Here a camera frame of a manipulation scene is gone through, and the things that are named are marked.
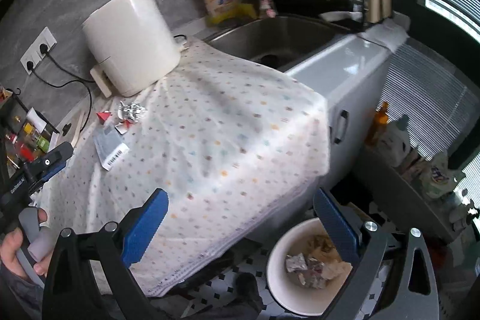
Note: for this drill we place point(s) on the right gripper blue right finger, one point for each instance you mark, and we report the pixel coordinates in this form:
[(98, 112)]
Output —
[(340, 231)]

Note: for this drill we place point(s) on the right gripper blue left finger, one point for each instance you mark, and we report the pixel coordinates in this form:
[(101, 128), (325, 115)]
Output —
[(140, 225)]

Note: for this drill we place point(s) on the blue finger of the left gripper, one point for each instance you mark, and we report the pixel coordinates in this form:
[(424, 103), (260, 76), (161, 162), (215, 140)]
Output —
[(47, 169), (64, 151)]

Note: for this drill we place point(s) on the blue white medicine box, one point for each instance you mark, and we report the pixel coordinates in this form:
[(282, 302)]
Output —
[(109, 146)]

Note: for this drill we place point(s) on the silver foil snack wrapper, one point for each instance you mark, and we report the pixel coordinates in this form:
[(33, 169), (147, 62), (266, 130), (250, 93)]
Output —
[(296, 263)]

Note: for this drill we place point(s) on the white trash bin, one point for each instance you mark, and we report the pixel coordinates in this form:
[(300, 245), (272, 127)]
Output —
[(305, 271)]

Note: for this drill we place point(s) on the left hand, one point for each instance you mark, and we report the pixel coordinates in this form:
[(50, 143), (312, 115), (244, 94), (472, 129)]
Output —
[(11, 243)]

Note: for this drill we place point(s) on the spice rack with bottles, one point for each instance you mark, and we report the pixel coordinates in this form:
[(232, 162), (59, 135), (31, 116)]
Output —
[(28, 134)]

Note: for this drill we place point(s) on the red paper scrap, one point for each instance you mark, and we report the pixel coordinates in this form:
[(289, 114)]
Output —
[(103, 116)]

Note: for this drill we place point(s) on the crumpled silver foil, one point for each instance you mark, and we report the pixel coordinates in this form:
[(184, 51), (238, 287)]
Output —
[(132, 111)]

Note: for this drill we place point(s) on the orange bottle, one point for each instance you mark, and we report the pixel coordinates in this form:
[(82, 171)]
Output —
[(378, 124)]

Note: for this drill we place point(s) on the dotted white tablecloth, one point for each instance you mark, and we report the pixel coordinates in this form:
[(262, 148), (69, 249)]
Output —
[(229, 140)]

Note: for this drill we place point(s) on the white air fryer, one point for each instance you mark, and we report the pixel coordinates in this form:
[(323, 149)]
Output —
[(131, 43)]

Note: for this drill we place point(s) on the white cabinet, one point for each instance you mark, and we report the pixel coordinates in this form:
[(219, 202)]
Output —
[(350, 75)]

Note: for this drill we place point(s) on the stainless steel sink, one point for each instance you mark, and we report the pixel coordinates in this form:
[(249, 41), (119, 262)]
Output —
[(279, 43)]

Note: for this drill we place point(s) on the white wall socket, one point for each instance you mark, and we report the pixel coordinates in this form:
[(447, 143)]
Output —
[(33, 54)]

